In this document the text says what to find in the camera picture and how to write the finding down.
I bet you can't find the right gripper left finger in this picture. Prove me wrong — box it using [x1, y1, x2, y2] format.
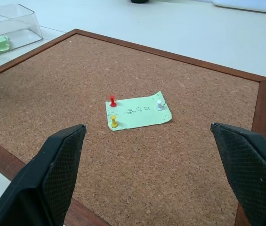
[0, 124, 88, 226]

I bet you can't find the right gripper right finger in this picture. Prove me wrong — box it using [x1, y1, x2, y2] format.
[210, 122, 266, 226]

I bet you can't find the green note with writing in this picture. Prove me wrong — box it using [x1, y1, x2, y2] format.
[105, 90, 173, 131]

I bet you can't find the clear plastic box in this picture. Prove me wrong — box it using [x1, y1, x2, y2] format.
[0, 3, 44, 62]

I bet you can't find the yellow pushpin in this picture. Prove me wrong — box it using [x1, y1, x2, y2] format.
[110, 114, 119, 129]

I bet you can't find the wood-framed cork board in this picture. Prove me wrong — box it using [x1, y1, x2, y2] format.
[0, 28, 266, 226]

